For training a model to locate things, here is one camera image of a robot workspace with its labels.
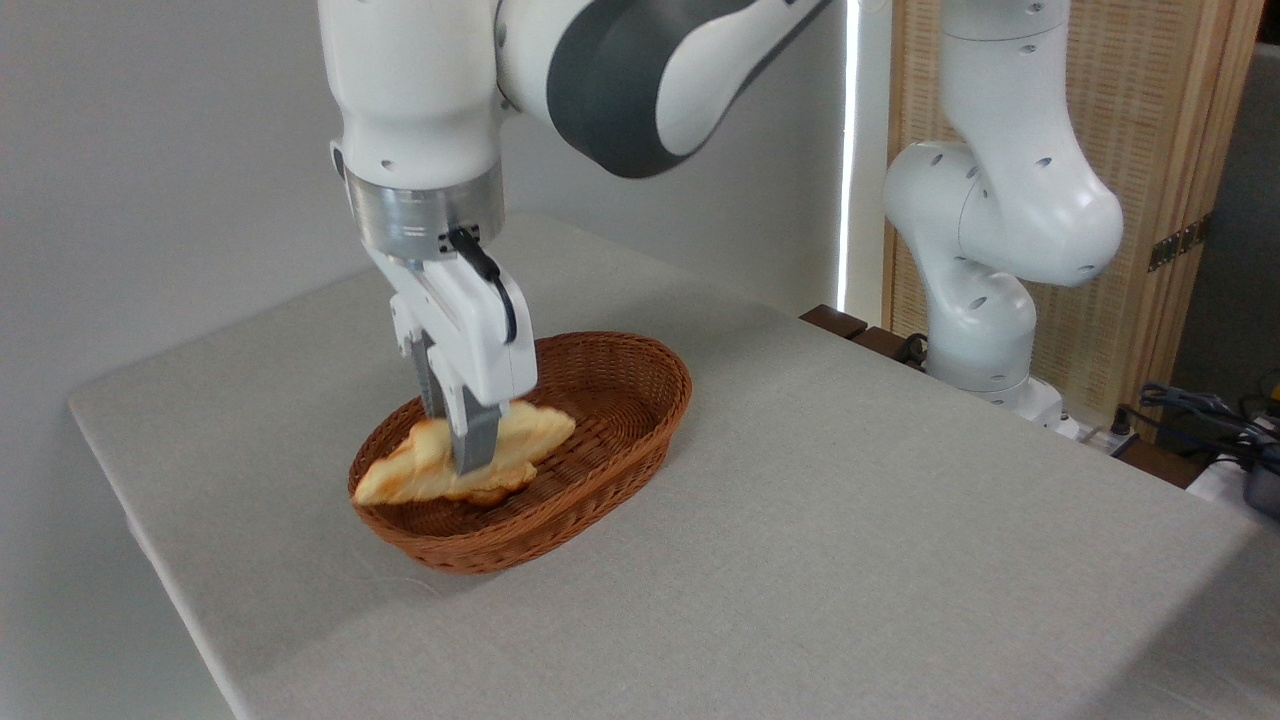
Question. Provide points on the dark brown wooden board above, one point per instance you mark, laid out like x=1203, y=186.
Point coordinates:
x=835, y=322

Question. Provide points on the dark metal screen hinge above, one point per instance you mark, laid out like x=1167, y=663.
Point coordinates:
x=1178, y=243

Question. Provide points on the braided golden bread loaf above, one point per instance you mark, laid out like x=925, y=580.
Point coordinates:
x=420, y=465

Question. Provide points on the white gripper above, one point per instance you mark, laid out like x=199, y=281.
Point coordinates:
x=480, y=330

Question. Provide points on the grey fabric table cloth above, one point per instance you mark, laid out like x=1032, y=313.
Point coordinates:
x=880, y=540

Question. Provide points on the brown oval wicker basket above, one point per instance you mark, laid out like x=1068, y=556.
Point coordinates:
x=620, y=420

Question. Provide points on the wooden woven folding screen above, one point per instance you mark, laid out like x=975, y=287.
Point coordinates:
x=1160, y=130

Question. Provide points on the round golden bread roll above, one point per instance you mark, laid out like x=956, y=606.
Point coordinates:
x=497, y=489

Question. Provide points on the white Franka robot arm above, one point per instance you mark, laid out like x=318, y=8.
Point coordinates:
x=1010, y=200

